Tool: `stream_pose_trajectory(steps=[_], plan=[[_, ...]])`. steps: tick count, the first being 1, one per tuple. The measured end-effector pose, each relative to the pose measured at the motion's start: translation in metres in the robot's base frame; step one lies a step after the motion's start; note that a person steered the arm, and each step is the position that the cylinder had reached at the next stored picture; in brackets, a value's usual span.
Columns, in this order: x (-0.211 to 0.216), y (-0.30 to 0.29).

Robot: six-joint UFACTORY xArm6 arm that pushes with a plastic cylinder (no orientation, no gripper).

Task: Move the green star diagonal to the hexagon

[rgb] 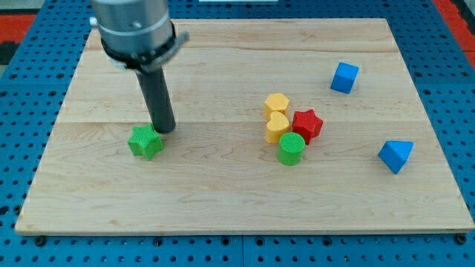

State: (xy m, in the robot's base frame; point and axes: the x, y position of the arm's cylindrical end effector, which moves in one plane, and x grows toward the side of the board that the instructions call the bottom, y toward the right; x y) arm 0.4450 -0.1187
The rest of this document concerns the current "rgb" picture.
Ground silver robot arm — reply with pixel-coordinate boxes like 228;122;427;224
91;0;189;73

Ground blue triangular prism block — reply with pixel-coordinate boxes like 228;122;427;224
378;140;414;174

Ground green cylinder block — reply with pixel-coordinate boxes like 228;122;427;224
278;132;306;166

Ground red star block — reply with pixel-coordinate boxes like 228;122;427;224
292;109;324;145

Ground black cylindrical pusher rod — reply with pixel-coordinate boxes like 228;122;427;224
136;68;176;134

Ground light wooden board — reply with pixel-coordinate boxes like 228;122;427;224
16;19;474;236

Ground green star block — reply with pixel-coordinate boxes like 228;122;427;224
128;123;164;160

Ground yellow heart block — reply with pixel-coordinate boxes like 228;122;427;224
265;111;290;144

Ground yellow hexagon block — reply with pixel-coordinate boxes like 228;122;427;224
263;93;290;120

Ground blue cube block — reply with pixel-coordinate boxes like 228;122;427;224
330;62;359;94

